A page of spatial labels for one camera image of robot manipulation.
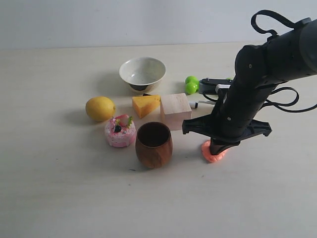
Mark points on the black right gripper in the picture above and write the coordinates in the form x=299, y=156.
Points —
x=225, y=131

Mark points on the orange-pink toy object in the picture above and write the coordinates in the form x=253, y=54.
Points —
x=205, y=147

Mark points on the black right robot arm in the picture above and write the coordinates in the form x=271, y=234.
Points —
x=258, y=71

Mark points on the black-capped white marker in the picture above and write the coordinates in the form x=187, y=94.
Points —
x=195, y=104

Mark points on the wooden cube block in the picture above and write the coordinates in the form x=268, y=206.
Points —
x=174, y=109

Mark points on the dark wooden cup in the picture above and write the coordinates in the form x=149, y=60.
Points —
x=153, y=145

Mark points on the green bone-shaped dog toy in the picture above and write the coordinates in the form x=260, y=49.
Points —
x=191, y=85

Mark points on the yellow cheese wedge sponge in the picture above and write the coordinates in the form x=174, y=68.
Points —
x=143, y=105

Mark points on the pink toy cake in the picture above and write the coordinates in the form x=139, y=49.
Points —
x=120, y=131

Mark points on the white ceramic bowl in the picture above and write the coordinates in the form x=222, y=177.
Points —
x=143, y=74

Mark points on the yellow lemon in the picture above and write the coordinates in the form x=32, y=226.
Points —
x=100, y=108

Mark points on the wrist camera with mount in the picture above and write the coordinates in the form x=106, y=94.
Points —
x=210, y=86

